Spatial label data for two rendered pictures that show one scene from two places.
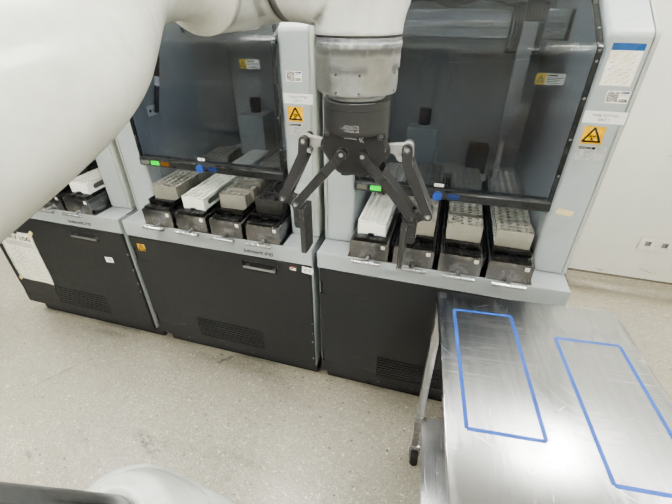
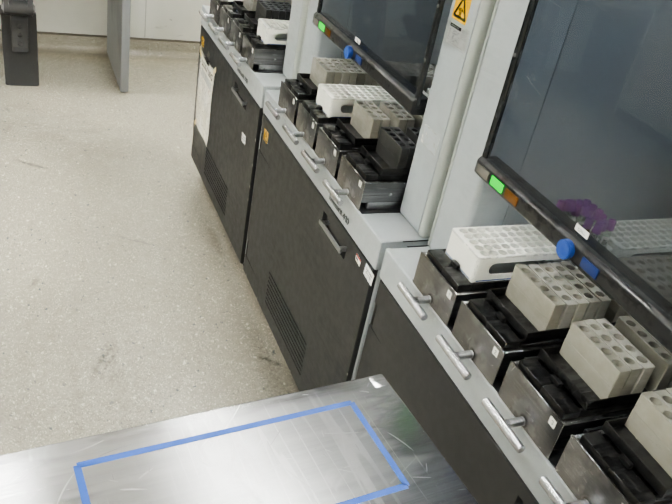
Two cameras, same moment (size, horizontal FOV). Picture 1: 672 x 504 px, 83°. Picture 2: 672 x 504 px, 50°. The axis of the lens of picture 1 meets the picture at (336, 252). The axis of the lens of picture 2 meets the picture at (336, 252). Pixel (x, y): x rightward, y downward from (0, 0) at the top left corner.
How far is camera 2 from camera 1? 81 cm
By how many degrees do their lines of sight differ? 39
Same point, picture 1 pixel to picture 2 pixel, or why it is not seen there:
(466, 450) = (32, 472)
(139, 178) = (310, 44)
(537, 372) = not seen: outside the picture
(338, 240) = not seen: hidden behind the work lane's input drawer
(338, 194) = (462, 174)
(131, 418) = (124, 328)
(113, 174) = (296, 29)
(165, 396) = (172, 338)
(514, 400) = not seen: outside the picture
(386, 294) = (429, 389)
